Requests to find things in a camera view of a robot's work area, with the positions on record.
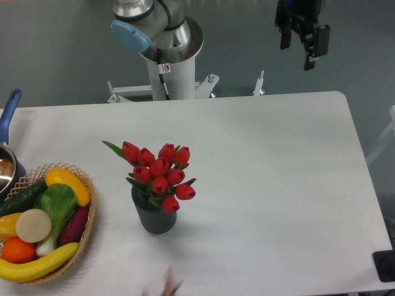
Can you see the woven wicker basket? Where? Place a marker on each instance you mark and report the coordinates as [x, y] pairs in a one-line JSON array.
[[39, 174]]

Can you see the yellow banana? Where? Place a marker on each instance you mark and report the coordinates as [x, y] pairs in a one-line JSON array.
[[36, 269]]

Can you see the green cucumber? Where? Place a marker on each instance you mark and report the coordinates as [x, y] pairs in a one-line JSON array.
[[23, 200]]

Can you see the purple sweet potato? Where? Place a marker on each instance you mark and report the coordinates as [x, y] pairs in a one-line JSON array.
[[74, 229]]

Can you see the black device at table edge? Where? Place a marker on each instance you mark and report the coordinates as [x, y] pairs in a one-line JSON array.
[[384, 264]]

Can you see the yellow pepper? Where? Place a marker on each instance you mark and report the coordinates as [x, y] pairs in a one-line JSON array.
[[8, 226]]

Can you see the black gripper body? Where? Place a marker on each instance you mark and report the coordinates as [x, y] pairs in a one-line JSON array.
[[299, 16]]

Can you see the dark grey ribbed vase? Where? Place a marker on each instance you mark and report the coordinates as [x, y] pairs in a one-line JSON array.
[[152, 217]]

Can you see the red tulip bouquet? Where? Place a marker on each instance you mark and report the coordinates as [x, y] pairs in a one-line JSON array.
[[160, 179]]

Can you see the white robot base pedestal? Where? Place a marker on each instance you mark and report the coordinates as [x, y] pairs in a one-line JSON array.
[[176, 81]]

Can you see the green bok choy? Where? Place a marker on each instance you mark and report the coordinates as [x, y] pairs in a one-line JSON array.
[[59, 202]]

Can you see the beige round disc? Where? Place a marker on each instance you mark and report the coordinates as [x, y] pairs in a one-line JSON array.
[[33, 225]]

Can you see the orange fruit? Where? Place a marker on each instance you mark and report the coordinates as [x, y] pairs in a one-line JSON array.
[[18, 251]]

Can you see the blue handled saucepan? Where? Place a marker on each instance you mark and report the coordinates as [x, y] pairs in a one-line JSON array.
[[11, 169]]

